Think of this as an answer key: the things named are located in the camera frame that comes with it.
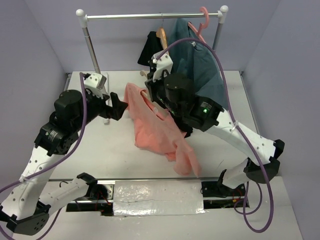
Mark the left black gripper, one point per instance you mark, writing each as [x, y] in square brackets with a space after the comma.
[115, 112]

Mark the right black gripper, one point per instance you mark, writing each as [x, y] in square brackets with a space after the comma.
[151, 85]

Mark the light wooden hanger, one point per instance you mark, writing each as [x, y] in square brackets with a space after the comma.
[143, 73]

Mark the salmon pink t shirt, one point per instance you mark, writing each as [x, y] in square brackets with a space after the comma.
[157, 132]

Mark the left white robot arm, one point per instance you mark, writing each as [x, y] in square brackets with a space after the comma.
[27, 209]

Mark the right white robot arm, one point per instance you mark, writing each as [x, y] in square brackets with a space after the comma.
[206, 109]

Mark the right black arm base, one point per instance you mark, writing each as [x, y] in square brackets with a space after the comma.
[217, 196]

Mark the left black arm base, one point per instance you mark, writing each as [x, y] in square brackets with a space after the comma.
[99, 197]

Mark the black t shirt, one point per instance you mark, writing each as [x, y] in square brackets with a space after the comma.
[153, 45]

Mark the teal t shirt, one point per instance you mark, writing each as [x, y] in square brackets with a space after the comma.
[197, 62]

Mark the wooden hanger with black shirt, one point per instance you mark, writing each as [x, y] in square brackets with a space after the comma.
[161, 34]

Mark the pink plastic hanger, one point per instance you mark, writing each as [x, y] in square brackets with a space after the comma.
[202, 26]

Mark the white and silver clothes rack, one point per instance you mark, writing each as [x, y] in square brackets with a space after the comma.
[83, 19]

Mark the silver foil cover panel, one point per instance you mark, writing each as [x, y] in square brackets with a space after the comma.
[157, 198]

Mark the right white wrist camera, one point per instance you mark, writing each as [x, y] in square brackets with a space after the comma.
[157, 66]

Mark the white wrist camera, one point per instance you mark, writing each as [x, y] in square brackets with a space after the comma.
[157, 66]
[95, 81]

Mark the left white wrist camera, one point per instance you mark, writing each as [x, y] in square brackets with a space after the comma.
[95, 81]

